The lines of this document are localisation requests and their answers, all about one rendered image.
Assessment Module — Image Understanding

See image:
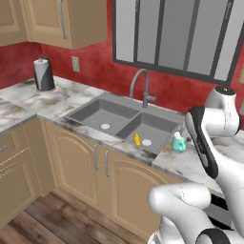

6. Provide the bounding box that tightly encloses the grey double sink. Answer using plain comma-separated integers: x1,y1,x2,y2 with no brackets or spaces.
65,92,187,156

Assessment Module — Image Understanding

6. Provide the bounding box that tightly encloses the small yellow object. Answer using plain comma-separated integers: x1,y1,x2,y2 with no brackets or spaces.
132,132,143,147

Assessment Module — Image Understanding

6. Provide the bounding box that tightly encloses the grey curved tap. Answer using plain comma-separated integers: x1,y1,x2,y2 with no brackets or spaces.
129,68,158,109

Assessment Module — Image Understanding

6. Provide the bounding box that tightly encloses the teal mug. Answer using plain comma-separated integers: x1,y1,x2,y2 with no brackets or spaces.
171,132,188,153

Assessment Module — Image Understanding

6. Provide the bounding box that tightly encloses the beige base cupboard door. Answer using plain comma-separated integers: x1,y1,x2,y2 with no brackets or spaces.
0,148,43,229
96,146,186,241
44,121,103,208

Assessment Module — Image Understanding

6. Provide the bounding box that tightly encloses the paper towel roll holder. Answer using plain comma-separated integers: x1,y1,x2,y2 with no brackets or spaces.
32,56,57,93

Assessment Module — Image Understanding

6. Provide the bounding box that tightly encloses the dark framed window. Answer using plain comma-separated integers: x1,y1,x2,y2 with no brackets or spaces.
112,0,244,87

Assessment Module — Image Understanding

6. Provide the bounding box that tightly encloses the beige drawer front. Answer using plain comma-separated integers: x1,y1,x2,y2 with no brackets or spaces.
0,126,31,164

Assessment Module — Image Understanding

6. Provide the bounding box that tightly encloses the beige upper cupboard door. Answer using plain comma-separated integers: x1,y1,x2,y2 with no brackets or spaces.
0,0,29,48
19,0,75,51

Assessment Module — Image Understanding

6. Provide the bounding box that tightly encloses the grey base cupboard handle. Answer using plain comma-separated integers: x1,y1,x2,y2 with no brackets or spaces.
92,143,100,172
104,150,111,178

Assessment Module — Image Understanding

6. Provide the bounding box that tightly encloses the grey wall outlet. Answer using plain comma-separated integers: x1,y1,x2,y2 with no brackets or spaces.
71,55,81,73

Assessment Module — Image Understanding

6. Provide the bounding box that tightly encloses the grey upper cupboard handle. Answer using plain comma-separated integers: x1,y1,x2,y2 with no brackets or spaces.
58,0,69,40

